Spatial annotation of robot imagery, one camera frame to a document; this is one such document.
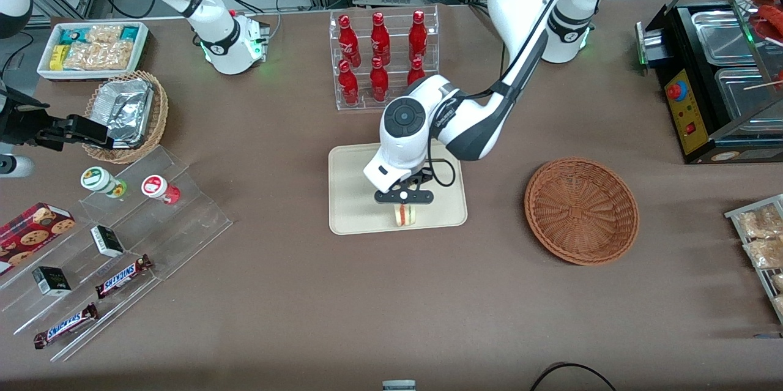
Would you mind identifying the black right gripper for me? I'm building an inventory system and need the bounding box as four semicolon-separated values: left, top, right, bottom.
0;90;116;151

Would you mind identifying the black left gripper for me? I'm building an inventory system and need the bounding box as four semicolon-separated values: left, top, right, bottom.
398;171;434;192

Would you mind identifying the triangular sandwich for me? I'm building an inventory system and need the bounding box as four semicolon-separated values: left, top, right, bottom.
393;203;418;228

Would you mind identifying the light wicker basket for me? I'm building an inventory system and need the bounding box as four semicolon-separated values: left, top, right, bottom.
81;70;169;165

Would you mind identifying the beige plastic tray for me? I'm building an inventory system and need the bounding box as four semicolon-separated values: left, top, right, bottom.
328;141;469;236

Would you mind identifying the round brown wicker basket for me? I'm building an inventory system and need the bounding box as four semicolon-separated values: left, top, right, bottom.
524;157;640;267

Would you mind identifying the aluminium foil container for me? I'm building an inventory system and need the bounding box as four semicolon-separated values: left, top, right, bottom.
92;79;154;149

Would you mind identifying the green white yogurt bottle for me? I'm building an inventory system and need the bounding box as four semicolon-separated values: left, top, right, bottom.
80;166;128;199

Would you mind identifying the white rectangular snack bin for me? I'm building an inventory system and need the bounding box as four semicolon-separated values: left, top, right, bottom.
37;21;150;83

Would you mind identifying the rice cracker bag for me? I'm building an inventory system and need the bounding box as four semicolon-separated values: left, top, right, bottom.
86;24;124;47
64;41;133;71

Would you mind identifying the red white yogurt bottle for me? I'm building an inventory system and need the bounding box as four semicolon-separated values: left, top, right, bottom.
141;174;181;206

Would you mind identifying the small black carton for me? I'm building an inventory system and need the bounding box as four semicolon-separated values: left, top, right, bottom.
91;225;125;258
32;266;72;297

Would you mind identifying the red cookie box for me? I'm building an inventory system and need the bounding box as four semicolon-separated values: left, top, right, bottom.
0;202;77;276

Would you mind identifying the clear acrylic stepped display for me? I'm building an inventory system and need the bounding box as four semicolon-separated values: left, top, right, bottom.
0;145;234;362

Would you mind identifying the clear acrylic bottle rack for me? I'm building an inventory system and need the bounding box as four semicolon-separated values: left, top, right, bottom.
329;4;441;111

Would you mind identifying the Snickers chocolate bar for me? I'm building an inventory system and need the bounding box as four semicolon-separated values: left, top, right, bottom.
34;303;98;350
95;255;154;300

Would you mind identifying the black food warmer yellow panel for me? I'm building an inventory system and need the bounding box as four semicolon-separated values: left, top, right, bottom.
636;0;783;165

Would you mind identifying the grey snack rack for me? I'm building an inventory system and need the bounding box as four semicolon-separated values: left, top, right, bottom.
725;194;783;324

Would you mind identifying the steel food pan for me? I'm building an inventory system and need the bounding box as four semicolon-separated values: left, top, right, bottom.
714;67;783;124
691;10;760;67

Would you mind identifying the red fried food piece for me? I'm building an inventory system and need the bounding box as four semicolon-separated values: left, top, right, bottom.
749;0;783;43

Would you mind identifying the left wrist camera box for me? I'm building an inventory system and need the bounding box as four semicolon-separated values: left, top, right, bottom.
374;190;434;205

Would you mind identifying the black looped camera cable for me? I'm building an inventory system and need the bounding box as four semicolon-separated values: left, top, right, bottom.
426;157;458;188

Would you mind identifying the black cable at table edge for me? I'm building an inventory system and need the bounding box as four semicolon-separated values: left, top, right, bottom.
529;362;618;391

